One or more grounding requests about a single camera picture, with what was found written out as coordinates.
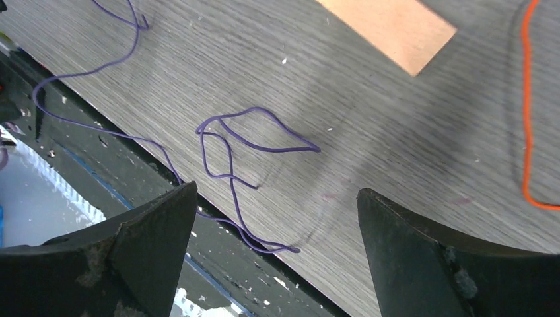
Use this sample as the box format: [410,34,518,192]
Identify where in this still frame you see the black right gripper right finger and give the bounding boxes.
[357,188,559,316]

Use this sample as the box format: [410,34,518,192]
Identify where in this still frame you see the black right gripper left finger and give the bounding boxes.
[1,182,197,316]

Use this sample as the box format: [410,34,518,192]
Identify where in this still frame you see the orange yellow purple cables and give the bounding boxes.
[520,0,560,212]

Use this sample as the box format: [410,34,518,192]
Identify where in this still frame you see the purple cable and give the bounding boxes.
[31,0,322,256]

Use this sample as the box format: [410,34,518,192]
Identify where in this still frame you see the small wooden block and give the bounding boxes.
[319,0,457,77]

